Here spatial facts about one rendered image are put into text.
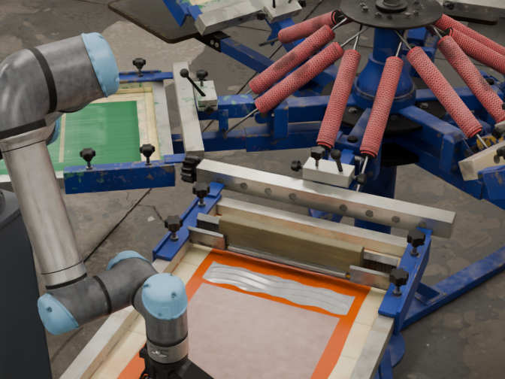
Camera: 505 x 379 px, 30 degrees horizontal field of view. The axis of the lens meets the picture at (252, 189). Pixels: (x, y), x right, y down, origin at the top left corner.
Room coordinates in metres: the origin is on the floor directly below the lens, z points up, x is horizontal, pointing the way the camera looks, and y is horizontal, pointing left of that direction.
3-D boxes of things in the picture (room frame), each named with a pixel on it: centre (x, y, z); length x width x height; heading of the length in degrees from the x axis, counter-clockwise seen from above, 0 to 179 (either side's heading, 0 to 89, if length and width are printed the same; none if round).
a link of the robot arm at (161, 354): (1.27, 0.15, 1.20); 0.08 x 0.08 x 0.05
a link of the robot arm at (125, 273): (1.34, 0.22, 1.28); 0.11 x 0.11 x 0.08; 35
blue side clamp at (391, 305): (1.73, -0.36, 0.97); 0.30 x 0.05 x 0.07; 158
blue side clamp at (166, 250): (1.94, 0.16, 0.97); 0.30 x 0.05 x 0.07; 158
